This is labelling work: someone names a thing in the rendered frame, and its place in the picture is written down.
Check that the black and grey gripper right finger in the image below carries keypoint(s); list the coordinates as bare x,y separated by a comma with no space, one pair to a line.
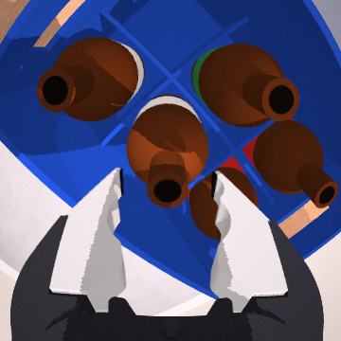
259,269

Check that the brown glass bottle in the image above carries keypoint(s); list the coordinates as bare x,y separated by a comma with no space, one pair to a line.
203,208
169,139
289,158
97,74
243,85

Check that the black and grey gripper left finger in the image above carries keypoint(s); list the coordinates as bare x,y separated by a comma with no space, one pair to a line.
76,267

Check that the blue plastic crate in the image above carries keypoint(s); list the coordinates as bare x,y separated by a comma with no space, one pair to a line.
71,156

